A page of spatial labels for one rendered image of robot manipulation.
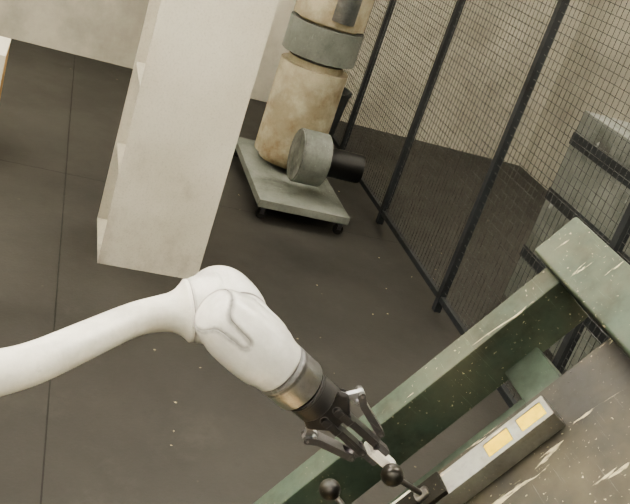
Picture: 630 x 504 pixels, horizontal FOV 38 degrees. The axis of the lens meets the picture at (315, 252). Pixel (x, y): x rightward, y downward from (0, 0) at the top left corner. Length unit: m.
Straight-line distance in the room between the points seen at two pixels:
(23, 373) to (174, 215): 3.95
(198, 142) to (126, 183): 0.46
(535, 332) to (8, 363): 0.96
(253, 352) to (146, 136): 3.78
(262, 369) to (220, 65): 3.71
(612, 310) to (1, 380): 0.93
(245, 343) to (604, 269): 0.64
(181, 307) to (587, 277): 0.69
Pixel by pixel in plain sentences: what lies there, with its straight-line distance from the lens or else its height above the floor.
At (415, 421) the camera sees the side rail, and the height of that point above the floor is 1.49.
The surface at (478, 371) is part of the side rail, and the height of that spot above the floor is 1.62.
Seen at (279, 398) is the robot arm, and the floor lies 1.66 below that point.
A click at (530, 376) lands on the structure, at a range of 1.74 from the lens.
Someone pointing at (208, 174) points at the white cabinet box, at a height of 0.67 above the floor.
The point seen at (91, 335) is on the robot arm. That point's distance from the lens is 1.36.
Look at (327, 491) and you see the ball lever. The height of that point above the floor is 1.44.
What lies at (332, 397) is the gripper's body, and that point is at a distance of 1.41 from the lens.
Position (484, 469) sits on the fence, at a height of 1.58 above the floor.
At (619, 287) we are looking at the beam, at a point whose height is 1.92.
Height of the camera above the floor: 2.38
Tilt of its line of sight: 22 degrees down
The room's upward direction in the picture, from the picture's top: 19 degrees clockwise
